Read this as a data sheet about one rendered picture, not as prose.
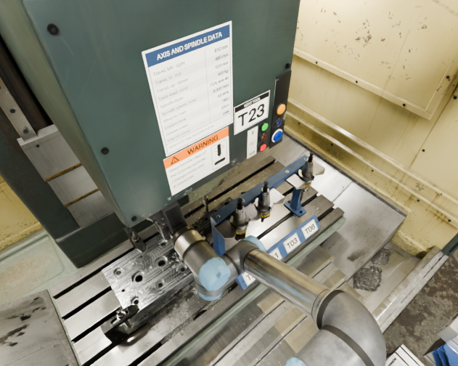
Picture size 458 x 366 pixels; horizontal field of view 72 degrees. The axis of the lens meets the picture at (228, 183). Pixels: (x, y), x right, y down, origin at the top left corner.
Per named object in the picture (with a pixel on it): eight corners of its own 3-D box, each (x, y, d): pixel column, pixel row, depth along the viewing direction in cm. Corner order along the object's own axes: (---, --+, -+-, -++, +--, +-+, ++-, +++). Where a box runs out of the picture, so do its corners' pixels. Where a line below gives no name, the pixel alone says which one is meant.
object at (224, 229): (239, 233, 103) (239, 232, 102) (227, 242, 101) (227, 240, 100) (226, 219, 107) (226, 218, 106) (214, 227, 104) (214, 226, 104)
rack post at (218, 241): (233, 267, 128) (232, 226, 106) (223, 275, 126) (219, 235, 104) (218, 250, 133) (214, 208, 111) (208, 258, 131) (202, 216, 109)
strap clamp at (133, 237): (152, 259, 131) (144, 240, 120) (144, 263, 130) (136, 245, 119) (137, 238, 138) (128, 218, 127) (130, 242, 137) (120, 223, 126)
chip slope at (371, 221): (387, 242, 166) (408, 213, 146) (296, 331, 138) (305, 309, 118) (271, 154, 213) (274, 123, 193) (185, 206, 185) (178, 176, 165)
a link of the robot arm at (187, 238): (180, 251, 77) (207, 233, 80) (170, 238, 79) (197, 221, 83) (183, 265, 83) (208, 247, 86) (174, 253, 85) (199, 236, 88)
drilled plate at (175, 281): (199, 274, 122) (198, 269, 118) (132, 323, 110) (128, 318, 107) (168, 235, 134) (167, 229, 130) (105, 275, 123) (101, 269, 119)
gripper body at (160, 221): (153, 226, 92) (176, 255, 86) (147, 210, 85) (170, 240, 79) (176, 213, 95) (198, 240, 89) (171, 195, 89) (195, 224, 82)
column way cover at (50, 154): (170, 181, 160) (148, 93, 122) (79, 232, 141) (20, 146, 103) (165, 176, 163) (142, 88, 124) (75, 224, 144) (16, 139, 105)
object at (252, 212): (264, 216, 107) (264, 214, 107) (252, 224, 105) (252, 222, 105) (250, 202, 111) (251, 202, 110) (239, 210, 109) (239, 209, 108)
